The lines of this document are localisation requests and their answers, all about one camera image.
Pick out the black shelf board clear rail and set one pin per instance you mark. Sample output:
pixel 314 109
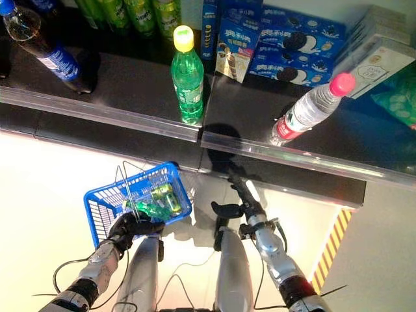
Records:
pixel 247 113
pixel 130 87

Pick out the green Sprite bottle yellow cap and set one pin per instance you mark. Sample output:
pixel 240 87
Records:
pixel 149 209
pixel 188 84

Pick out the water bottle red label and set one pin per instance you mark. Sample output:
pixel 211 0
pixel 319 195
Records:
pixel 308 110

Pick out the silver left robot leg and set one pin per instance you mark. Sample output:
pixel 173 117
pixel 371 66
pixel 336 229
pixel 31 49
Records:
pixel 143 276

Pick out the plain blue carton box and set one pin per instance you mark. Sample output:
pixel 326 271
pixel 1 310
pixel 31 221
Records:
pixel 242 9

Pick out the silver right robot leg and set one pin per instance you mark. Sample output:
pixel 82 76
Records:
pixel 232 269

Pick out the dark robot pelvis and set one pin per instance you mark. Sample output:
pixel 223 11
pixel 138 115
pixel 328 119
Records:
pixel 185 309

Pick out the green snack bag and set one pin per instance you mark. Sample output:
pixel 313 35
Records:
pixel 399 100

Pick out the silver robot leg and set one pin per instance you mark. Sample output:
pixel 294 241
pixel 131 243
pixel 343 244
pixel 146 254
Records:
pixel 143 276
pixel 232 269

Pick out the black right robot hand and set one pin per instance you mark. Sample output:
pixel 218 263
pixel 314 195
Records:
pixel 252 211

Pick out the cream carton round logo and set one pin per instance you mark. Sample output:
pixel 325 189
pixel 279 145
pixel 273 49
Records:
pixel 377 68

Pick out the white striped box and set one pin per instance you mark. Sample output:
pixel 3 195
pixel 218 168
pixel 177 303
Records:
pixel 377 22

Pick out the blue Oreo cookie box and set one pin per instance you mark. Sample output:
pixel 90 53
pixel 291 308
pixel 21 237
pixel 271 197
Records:
pixel 286 71

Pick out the blue plastic shopping basket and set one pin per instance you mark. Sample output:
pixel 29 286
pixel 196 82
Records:
pixel 97 208

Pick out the blue red carton multipack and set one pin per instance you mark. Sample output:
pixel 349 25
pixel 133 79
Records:
pixel 302 35

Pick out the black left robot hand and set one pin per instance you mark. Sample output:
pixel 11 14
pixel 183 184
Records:
pixel 130 227

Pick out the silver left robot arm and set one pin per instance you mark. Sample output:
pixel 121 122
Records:
pixel 97 266

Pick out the blue white carton box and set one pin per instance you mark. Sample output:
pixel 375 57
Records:
pixel 208 29

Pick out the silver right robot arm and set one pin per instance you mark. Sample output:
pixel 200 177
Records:
pixel 279 260

